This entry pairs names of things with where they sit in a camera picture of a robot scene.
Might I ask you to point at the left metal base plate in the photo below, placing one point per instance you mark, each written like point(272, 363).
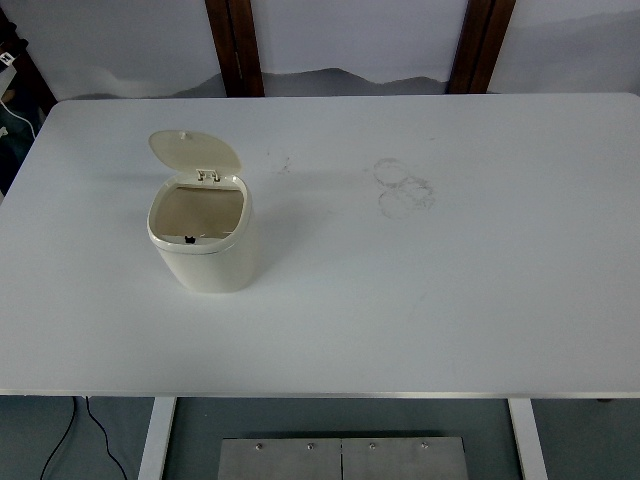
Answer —
point(298, 458)

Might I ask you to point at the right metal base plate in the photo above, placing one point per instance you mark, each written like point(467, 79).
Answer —
point(404, 458)

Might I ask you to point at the far left brown wooden post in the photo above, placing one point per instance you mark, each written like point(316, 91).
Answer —
point(15, 53)

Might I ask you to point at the metal base plate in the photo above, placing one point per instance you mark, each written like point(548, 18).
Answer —
point(298, 458)
point(404, 458)

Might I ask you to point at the left brown wooden screen post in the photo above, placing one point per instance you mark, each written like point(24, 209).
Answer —
point(234, 36)

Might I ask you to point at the right white table leg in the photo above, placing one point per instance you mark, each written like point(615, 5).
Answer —
point(526, 435)

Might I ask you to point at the right brown wooden screen post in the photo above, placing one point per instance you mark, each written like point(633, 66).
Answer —
point(482, 34)

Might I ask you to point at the white table leg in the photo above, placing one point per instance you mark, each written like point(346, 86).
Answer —
point(157, 439)
point(526, 435)

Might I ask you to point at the cream desktop trash can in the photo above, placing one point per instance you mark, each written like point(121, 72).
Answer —
point(201, 220)

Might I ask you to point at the left white table leg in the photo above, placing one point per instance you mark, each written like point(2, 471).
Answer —
point(157, 439)

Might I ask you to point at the brown wooden screen post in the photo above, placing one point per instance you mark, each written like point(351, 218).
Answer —
point(482, 34)
point(234, 36)

